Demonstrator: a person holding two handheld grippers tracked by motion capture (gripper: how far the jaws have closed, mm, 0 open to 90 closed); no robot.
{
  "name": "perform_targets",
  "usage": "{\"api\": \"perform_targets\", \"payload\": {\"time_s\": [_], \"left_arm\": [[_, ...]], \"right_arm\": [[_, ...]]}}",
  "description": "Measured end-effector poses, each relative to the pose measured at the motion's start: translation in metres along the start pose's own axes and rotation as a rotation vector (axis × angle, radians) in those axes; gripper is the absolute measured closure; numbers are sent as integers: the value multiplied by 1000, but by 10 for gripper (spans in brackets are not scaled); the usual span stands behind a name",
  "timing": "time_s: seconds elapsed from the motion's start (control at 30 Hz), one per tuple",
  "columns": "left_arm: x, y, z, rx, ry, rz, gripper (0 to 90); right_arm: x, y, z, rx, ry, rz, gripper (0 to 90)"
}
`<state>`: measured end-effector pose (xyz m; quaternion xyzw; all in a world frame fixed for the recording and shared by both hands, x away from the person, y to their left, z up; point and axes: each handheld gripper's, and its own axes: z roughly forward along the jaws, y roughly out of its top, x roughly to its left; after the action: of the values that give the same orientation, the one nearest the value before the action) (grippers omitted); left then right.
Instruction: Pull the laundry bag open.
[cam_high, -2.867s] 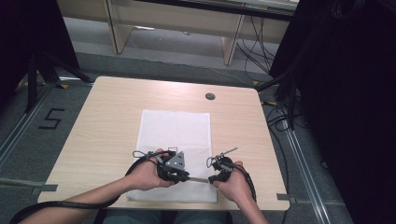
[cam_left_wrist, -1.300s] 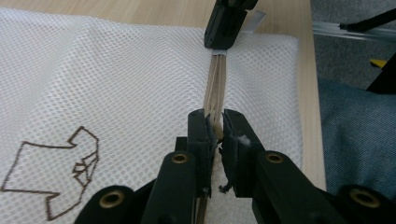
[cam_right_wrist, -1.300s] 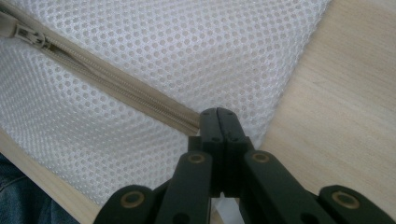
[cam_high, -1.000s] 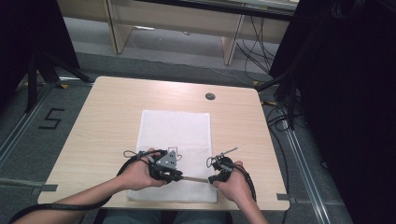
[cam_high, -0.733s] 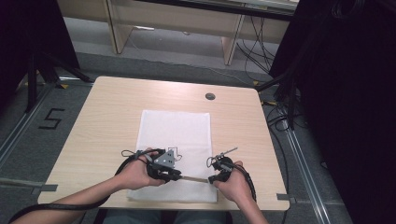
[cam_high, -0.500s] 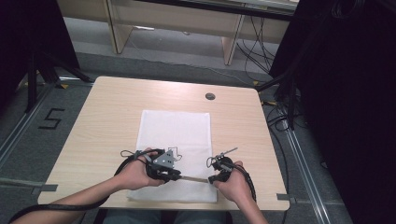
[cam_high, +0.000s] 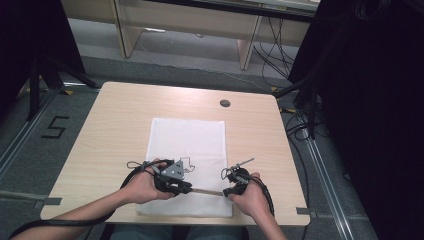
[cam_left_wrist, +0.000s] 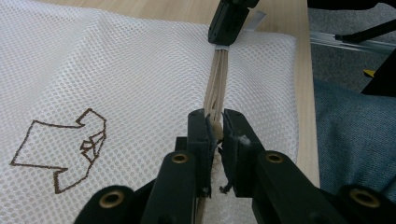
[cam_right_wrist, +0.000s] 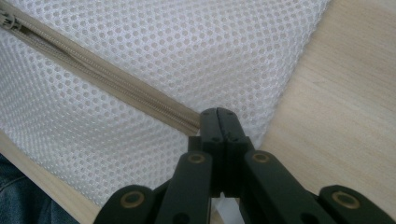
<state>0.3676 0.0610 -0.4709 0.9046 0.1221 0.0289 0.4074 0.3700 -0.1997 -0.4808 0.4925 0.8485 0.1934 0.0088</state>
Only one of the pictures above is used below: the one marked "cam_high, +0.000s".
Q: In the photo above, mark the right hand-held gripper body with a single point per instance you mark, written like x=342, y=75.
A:
x=240, y=175

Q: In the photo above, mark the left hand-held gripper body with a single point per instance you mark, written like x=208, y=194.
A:
x=172, y=171

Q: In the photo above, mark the thin tan stick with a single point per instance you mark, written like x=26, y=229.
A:
x=208, y=191

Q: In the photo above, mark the white cloth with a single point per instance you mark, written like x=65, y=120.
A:
x=188, y=140

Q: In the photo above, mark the person's right hand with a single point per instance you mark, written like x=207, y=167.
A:
x=253, y=200

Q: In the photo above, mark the person's left hand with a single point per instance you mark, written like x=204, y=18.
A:
x=143, y=188

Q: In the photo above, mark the round grey table grommet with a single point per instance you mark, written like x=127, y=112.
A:
x=225, y=103

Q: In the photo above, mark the grey tape strip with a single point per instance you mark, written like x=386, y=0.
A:
x=48, y=201
x=305, y=211

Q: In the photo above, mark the black metal stand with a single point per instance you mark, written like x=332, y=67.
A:
x=311, y=106
x=34, y=86

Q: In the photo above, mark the black tape floor mark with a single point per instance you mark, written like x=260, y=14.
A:
x=55, y=127

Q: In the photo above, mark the black curtain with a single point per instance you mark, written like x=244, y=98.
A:
x=30, y=36
x=370, y=100

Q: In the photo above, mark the light wooden desk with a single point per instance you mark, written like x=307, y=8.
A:
x=186, y=20

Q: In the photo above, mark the aluminium floor rail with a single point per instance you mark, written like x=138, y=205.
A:
x=328, y=186
x=23, y=133

